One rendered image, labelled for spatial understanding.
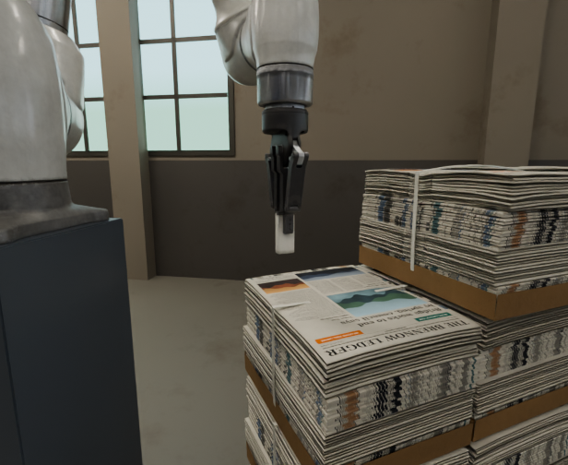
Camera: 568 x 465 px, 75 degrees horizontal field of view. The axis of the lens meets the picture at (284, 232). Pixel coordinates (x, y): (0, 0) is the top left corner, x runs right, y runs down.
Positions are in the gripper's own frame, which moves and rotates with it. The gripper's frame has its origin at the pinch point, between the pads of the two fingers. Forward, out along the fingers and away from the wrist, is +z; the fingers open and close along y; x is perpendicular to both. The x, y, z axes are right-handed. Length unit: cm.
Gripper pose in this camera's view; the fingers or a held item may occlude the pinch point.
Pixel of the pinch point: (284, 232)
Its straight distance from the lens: 63.4
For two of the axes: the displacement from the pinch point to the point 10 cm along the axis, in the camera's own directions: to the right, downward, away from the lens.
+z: 0.0, 9.8, 1.8
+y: -4.0, -1.7, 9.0
